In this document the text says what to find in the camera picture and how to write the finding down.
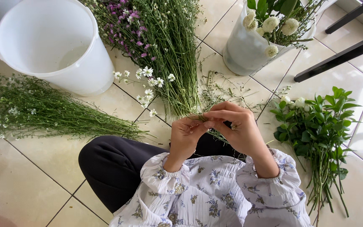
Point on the person's right fingers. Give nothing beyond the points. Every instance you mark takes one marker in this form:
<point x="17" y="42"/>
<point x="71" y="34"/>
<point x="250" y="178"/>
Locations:
<point x="228" y="115"/>

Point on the bundle of thin green stems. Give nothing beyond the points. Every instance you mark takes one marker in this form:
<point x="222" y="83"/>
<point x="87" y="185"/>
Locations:
<point x="52" y="113"/>

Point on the scattered green stem trimmings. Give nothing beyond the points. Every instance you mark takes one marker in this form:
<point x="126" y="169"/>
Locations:
<point x="225" y="91"/>

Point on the person's left hand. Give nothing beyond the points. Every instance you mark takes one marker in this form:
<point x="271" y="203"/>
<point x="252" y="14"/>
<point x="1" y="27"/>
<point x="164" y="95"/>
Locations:
<point x="183" y="138"/>

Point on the black trousers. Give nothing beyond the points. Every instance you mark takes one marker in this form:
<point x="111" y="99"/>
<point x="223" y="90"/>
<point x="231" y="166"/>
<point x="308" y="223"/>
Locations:
<point x="118" y="170"/>

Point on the thin black furniture leg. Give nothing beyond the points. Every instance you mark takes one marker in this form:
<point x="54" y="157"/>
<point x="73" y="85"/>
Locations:
<point x="351" y="15"/>

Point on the leafy white bud flower bunch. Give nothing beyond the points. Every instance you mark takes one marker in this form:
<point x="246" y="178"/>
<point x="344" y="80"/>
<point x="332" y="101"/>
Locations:
<point x="318" y="132"/>

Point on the bundle of purple white flowers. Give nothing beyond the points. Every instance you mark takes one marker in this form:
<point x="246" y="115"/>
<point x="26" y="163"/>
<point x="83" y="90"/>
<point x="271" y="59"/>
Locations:
<point x="169" y="47"/>

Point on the person's right hand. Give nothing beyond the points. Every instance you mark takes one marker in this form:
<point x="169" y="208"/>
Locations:
<point x="243" y="132"/>

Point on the thick black furniture leg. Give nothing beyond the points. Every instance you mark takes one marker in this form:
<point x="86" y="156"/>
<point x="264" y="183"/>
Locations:
<point x="339" y="58"/>

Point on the large empty white bucket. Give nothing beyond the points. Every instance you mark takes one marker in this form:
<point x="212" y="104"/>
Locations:
<point x="55" y="44"/>

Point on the white pompon flowers bunch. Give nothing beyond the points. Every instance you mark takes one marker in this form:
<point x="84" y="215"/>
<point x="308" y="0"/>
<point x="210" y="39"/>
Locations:
<point x="290" y="25"/>

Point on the white daisy flower sprig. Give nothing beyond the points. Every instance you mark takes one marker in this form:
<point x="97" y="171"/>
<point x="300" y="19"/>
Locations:
<point x="149" y="93"/>

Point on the white bucket with water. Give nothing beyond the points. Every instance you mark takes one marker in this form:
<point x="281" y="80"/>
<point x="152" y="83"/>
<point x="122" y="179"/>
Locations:
<point x="247" y="47"/>

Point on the white floral blouse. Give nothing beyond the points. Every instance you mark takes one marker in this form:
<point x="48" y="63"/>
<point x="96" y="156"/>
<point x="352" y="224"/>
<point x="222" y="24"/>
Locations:
<point x="213" y="195"/>

